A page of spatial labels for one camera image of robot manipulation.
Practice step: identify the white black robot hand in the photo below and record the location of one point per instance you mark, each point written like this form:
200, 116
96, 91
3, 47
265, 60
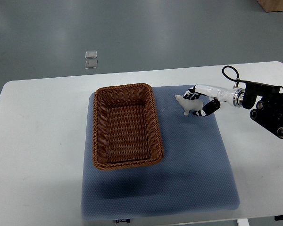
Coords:
217, 93

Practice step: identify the white bear figurine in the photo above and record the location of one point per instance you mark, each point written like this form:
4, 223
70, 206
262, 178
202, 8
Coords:
189, 105

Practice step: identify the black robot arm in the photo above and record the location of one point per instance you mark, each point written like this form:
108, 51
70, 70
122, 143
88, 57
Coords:
264, 101

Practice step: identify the brown wicker basket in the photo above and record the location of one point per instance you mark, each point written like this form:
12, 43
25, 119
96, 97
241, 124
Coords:
126, 131

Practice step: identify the blue grey mat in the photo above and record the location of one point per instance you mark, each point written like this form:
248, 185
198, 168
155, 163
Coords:
194, 175

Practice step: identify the wooden box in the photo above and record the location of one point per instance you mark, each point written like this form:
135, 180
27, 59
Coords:
271, 5

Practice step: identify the white table leg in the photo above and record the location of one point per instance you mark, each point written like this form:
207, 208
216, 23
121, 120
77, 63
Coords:
243, 222

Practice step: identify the lower floor plate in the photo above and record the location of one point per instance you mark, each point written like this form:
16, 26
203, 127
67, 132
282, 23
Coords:
91, 64

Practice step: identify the floor plate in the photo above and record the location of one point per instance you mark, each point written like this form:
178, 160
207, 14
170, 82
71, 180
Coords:
91, 54
91, 64

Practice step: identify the upper floor plate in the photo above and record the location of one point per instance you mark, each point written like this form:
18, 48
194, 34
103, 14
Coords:
91, 54

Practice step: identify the black mat label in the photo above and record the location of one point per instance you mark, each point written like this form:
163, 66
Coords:
122, 222

